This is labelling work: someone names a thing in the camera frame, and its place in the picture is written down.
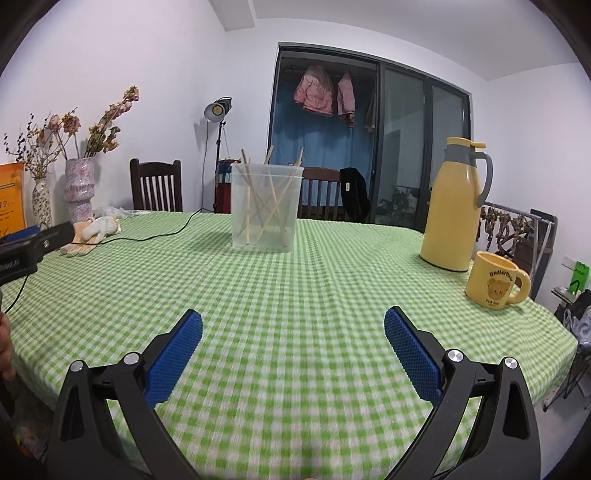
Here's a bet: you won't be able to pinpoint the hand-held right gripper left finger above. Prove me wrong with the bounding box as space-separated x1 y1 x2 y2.
46 309 204 480

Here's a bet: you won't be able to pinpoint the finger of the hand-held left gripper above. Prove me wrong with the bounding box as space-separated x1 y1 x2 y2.
27 220 76 256
0 224 42 246

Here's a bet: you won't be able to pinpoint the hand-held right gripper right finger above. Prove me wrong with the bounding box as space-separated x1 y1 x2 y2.
383 305 542 480

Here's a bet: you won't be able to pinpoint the clear plastic container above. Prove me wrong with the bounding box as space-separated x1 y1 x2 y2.
230 162 306 254

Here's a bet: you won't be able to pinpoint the group of wooden chopsticks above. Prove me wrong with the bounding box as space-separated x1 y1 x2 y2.
239 146 306 246

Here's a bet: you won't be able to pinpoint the person's left hand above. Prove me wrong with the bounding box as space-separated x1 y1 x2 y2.
0 314 17 382

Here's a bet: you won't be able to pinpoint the small floral vase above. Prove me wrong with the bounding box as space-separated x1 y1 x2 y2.
32 177 53 230

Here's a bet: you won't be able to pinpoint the orange poster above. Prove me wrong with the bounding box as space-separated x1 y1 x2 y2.
0 161 27 236

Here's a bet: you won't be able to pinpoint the white work glove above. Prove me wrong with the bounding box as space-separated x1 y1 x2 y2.
85 215 122 241

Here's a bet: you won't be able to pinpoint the pink speckled vase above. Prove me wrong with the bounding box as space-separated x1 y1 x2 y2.
64 156 96 223

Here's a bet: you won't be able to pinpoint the white plastic packet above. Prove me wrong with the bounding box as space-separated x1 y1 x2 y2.
94 206 140 219

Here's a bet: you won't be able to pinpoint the dried dark branches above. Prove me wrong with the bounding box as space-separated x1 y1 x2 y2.
3 110 61 181

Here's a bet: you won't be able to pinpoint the yellow bear print mug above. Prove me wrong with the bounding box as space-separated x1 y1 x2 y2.
464 251 533 308

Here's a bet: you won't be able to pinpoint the green checked tablecloth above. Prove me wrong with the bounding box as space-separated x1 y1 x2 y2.
0 209 581 480

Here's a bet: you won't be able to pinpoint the dark wooden chair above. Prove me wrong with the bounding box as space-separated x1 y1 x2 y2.
129 158 184 212
298 167 345 220

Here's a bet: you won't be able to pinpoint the dried flower bouquet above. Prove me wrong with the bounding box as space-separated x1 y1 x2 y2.
48 85 140 160

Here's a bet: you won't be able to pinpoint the yellow thermos jug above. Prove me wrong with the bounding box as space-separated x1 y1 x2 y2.
419 136 494 272

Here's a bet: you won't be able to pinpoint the drying rack with patterned cloths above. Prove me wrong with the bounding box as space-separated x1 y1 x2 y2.
479 201 557 301

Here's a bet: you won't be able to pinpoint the black folding chair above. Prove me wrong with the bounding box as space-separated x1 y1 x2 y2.
544 288 591 412

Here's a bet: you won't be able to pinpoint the black garment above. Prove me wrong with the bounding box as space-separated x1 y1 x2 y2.
339 167 370 223

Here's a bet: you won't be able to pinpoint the red and blue folded rack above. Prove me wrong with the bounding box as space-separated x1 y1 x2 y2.
214 158 241 214

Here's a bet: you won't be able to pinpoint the grey plastic bag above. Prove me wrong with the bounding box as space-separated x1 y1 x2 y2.
562 302 591 354

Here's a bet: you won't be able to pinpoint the green paper bag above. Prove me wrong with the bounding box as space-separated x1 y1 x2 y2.
570 260 591 294

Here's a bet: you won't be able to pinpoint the studio lamp on stand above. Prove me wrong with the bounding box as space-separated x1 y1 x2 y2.
204 96 233 213

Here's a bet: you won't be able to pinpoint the black framed sliding door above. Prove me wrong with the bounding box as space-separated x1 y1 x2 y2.
268 42 473 232

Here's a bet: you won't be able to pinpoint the blue curtain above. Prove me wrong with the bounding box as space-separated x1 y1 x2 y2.
272 103 375 177

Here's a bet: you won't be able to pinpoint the beige hanging garment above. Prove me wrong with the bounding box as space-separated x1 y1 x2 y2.
364 89 378 133

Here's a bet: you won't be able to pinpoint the small pink jacket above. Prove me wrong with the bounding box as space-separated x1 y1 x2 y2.
337 69 356 127

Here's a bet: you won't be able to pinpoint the large pink jacket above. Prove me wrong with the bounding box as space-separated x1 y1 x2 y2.
294 64 336 116

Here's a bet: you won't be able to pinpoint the black cable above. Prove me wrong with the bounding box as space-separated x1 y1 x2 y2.
4 209 234 315

